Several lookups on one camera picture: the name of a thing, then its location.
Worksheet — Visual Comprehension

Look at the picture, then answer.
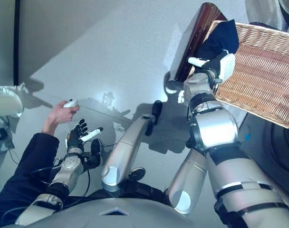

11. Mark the silver robot leg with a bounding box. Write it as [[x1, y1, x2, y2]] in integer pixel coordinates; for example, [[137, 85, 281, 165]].
[[101, 99, 164, 193], [168, 147, 209, 217]]

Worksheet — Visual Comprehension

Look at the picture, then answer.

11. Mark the person right black shoe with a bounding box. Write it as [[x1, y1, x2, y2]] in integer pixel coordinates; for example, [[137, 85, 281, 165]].
[[129, 167, 146, 181]]

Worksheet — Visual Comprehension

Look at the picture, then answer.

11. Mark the right silver robot leg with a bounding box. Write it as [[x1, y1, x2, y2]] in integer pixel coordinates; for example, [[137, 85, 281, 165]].
[[168, 147, 209, 217]]

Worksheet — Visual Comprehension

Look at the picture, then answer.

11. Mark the person left forearm black sleeve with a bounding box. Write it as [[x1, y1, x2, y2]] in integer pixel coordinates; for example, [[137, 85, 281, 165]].
[[0, 116, 61, 211]]

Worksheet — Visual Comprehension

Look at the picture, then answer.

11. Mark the grey front-load washing machine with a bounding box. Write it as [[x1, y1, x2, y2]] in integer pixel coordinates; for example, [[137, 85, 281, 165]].
[[238, 114, 289, 207]]

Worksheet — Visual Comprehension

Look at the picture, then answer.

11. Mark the silver robot torso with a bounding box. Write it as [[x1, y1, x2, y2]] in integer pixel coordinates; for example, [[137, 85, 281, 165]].
[[13, 197, 207, 228]]

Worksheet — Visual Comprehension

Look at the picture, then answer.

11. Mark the black cloth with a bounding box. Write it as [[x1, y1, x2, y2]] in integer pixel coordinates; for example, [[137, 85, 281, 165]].
[[196, 19, 240, 60]]

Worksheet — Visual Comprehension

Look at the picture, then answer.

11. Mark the white handheld controller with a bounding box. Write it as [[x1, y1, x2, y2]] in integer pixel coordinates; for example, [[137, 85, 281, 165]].
[[63, 98, 78, 109]]

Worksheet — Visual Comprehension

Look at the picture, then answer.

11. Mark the brown glossy side table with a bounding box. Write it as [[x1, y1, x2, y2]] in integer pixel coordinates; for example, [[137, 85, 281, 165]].
[[167, 2, 275, 89]]

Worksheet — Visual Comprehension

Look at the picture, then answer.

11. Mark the wicker laundry basket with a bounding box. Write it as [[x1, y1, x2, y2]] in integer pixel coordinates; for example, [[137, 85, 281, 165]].
[[186, 20, 289, 129]]

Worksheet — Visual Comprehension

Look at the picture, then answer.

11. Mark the person left hand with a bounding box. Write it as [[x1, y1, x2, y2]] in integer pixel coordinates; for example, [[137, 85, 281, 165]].
[[46, 99, 80, 124]]

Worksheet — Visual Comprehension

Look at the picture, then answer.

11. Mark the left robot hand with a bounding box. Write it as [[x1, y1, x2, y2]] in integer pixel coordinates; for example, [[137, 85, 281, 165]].
[[65, 118, 104, 153]]

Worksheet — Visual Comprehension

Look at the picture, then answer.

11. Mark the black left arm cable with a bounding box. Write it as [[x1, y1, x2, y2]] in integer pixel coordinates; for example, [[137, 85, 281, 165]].
[[30, 163, 91, 198]]

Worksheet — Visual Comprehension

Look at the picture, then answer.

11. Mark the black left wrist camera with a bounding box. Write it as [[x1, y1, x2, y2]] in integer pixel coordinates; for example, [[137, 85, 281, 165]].
[[81, 153, 92, 165]]

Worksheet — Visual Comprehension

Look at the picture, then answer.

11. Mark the white device with cables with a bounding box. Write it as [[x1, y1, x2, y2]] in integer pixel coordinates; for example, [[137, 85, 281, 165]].
[[0, 91, 24, 117]]

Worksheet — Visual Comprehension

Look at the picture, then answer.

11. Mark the left silver robot leg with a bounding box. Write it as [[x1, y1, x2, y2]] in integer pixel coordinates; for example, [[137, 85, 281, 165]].
[[101, 99, 164, 193]]

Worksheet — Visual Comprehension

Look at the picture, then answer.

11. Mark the person black shoe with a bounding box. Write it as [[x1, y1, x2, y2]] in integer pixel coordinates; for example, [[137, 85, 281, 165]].
[[129, 167, 146, 181], [90, 139, 103, 170]]

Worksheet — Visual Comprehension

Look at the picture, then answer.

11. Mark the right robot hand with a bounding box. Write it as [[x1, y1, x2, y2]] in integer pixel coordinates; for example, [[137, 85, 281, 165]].
[[187, 48, 237, 81]]

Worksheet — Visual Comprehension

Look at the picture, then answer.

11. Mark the person left black shoe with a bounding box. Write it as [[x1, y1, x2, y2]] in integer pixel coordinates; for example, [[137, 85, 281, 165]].
[[90, 139, 103, 170]]

